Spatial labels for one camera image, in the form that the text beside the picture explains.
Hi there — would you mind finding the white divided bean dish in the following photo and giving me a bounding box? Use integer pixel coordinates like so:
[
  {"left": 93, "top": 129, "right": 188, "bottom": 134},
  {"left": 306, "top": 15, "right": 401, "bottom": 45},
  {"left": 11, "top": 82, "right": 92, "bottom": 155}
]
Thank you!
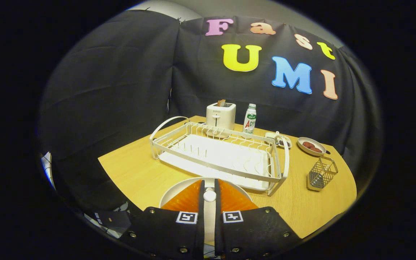
[{"left": 265, "top": 131, "right": 292, "bottom": 149}]

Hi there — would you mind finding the white toaster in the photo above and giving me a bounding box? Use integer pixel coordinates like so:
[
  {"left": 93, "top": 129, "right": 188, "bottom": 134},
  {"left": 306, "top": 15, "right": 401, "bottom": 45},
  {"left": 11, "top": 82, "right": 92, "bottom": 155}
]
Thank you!
[{"left": 206, "top": 102, "right": 237, "bottom": 131}]

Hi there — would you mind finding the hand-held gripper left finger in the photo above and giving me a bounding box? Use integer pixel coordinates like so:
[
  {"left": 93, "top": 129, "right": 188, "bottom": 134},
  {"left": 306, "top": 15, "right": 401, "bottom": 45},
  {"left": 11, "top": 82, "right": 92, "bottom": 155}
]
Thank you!
[{"left": 120, "top": 179, "right": 205, "bottom": 260}]

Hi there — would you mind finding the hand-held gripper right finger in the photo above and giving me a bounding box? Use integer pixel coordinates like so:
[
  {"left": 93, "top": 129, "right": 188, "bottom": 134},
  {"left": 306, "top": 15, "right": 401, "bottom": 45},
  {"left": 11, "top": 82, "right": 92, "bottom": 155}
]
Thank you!
[{"left": 214, "top": 179, "right": 302, "bottom": 260}]

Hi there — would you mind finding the beige plate with patties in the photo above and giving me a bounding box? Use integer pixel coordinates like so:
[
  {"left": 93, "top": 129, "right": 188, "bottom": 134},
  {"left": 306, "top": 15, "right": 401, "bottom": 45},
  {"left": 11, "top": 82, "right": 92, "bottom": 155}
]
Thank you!
[{"left": 297, "top": 137, "right": 327, "bottom": 156}]

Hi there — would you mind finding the white wire dish rack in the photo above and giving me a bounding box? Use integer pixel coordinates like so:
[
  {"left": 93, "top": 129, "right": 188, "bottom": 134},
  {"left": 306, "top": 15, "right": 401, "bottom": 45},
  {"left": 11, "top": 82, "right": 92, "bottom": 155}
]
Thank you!
[{"left": 149, "top": 116, "right": 290, "bottom": 196}]

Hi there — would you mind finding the black backdrop cloth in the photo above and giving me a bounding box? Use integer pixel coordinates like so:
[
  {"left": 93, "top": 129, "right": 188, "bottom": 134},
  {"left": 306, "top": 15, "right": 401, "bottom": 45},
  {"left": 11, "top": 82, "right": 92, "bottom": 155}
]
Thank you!
[{"left": 36, "top": 9, "right": 382, "bottom": 217}]

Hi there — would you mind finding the metal wire basket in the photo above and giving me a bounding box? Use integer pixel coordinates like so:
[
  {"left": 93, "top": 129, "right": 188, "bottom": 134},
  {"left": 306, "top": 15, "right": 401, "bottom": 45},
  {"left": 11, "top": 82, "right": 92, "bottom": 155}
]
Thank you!
[{"left": 306, "top": 156, "right": 339, "bottom": 192}]

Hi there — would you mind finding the dark box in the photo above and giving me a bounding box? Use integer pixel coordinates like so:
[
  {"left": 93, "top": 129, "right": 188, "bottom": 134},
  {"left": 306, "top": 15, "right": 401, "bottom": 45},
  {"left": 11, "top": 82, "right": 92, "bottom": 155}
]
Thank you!
[{"left": 94, "top": 209, "right": 133, "bottom": 235}]

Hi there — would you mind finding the striped handle spoon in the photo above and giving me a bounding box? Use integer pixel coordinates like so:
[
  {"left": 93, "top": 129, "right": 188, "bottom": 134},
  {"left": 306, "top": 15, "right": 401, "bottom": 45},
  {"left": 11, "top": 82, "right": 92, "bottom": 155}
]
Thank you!
[{"left": 203, "top": 178, "right": 216, "bottom": 259}]

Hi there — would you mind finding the white plastic drink bottle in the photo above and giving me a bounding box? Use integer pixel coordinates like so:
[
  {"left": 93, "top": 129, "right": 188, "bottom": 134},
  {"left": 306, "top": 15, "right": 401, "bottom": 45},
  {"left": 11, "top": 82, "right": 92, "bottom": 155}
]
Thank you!
[{"left": 243, "top": 104, "right": 257, "bottom": 134}]

